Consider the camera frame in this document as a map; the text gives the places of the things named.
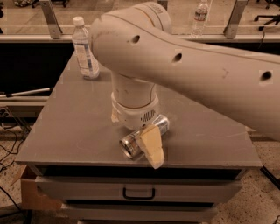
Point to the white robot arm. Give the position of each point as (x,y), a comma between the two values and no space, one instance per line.
(137,46)

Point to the grey metal rod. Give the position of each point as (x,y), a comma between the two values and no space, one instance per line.
(30,92)

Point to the brown cardboard box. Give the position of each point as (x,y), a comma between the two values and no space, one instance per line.
(31,197)

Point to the distant clear water bottle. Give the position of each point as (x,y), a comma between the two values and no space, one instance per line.
(199,19)

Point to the clear plastic water bottle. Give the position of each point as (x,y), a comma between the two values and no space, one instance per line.
(88,64)

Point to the grey upper drawer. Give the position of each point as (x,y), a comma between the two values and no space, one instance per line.
(167,190)

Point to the silver blue redbull can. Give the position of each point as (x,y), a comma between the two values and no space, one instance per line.
(129,144)

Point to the black office chair base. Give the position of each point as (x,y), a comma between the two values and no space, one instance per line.
(272,19)

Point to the metal railing with posts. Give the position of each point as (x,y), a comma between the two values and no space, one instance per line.
(19,21)

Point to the grey lower drawer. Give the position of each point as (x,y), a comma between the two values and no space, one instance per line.
(108,212)

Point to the grey drawer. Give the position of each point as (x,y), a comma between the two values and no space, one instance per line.
(108,212)
(167,190)

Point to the black drawer handle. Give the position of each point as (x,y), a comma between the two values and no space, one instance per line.
(134,194)

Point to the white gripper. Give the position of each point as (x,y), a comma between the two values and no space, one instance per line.
(133,115)

